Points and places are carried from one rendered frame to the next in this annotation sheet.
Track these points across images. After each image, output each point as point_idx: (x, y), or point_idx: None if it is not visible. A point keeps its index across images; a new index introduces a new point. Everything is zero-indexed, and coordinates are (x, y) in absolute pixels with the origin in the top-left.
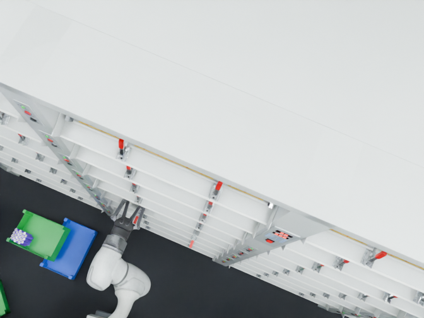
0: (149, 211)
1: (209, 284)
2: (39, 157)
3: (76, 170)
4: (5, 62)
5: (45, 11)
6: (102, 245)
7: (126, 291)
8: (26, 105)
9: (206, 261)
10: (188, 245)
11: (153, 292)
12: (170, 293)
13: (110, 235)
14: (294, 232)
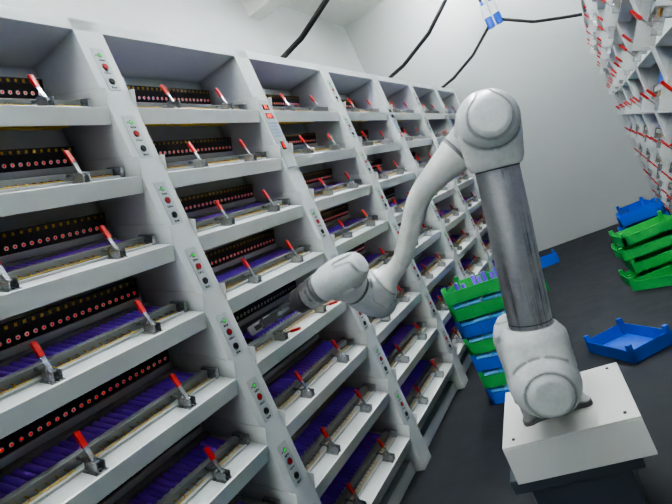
0: (289, 335)
1: (460, 457)
2: (153, 323)
3: (187, 243)
4: None
5: None
6: (310, 286)
7: (374, 268)
8: (100, 49)
9: (427, 473)
10: (391, 460)
11: (487, 502)
12: (482, 485)
13: (298, 288)
14: (261, 96)
